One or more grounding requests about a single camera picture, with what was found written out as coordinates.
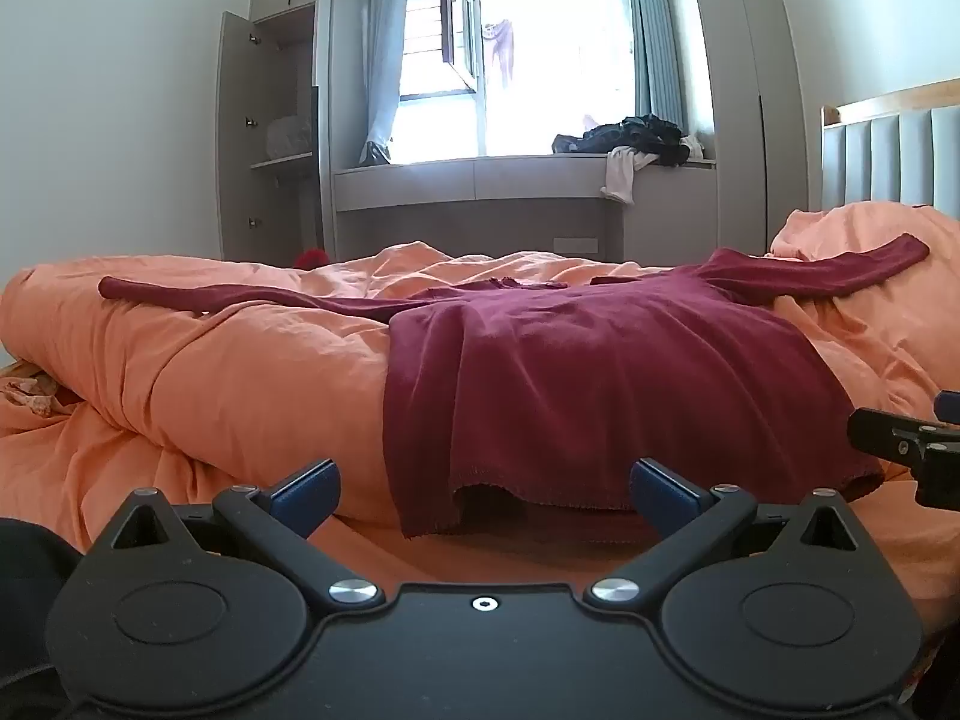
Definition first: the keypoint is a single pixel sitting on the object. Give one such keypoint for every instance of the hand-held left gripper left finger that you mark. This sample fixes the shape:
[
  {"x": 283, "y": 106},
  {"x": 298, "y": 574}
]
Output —
[{"x": 304, "y": 495}]

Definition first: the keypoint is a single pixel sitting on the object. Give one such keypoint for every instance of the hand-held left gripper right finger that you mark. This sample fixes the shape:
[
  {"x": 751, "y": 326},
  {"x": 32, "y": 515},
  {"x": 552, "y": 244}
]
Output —
[{"x": 664, "y": 495}]

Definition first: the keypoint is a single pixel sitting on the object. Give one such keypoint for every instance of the grey window bench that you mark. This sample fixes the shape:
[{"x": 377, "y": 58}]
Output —
[{"x": 465, "y": 187}]

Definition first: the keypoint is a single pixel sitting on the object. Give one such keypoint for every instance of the white bag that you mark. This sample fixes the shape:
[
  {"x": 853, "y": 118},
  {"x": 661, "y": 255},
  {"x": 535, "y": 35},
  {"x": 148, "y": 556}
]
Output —
[{"x": 289, "y": 136}]

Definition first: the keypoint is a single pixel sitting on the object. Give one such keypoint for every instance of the maroon long-sleeve sweater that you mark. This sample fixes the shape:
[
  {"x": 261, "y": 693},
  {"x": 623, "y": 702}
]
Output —
[{"x": 562, "y": 375}]

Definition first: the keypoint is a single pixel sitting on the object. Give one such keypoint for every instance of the window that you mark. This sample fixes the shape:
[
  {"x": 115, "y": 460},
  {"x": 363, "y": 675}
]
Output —
[{"x": 555, "y": 90}]

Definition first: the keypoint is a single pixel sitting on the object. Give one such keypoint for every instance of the hanging purple garment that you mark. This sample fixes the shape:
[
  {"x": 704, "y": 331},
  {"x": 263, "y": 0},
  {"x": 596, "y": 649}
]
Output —
[{"x": 501, "y": 52}]

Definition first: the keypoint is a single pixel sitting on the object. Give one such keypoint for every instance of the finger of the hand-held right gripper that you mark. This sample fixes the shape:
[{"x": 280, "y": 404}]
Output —
[
  {"x": 948, "y": 405},
  {"x": 877, "y": 431}
]

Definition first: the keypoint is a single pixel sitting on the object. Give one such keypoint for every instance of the red object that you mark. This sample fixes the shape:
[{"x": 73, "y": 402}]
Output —
[{"x": 311, "y": 260}]

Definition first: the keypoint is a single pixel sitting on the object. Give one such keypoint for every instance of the patterned cloth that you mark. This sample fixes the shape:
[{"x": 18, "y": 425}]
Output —
[{"x": 26, "y": 390}]

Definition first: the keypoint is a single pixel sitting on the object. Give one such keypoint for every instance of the white garment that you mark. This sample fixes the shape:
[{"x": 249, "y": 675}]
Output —
[{"x": 619, "y": 176}]

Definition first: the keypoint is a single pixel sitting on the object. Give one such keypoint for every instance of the light blue sheer curtain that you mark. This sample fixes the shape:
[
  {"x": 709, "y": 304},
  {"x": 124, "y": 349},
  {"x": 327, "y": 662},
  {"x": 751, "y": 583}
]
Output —
[{"x": 382, "y": 52}]

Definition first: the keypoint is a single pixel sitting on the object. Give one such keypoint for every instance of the pile of dark clothes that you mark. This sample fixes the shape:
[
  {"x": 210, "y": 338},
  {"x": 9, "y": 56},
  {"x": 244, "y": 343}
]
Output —
[{"x": 637, "y": 136}]

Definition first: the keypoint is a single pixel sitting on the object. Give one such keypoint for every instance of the tall white wardrobe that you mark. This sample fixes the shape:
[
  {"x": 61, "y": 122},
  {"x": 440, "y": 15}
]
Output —
[{"x": 742, "y": 127}]

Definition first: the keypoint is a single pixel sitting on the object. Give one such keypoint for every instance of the orange duvet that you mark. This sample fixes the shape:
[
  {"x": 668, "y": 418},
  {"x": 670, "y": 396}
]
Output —
[{"x": 225, "y": 375}]

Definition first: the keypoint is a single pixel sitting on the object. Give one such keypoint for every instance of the grey padded headboard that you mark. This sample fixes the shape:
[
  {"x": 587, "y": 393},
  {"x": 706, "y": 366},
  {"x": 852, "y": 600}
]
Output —
[{"x": 892, "y": 157}]

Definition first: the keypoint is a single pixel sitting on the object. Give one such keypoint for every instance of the open grey cabinet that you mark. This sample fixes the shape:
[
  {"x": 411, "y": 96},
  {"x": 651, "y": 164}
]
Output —
[{"x": 234, "y": 127}]

